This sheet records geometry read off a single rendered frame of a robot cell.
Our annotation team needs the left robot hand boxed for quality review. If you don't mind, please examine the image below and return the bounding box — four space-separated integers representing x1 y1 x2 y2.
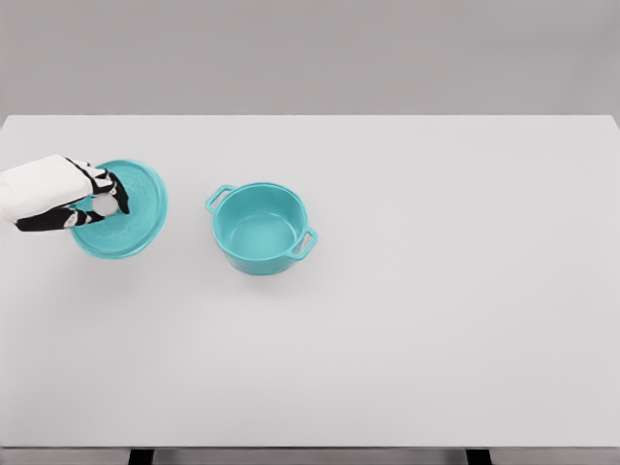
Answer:
0 154 131 233

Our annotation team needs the teal pot with handles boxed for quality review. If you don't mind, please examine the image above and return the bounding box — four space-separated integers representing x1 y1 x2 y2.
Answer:
204 181 319 277

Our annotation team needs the teal pot lid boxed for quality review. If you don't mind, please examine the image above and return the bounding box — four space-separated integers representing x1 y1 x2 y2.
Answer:
70 159 169 260

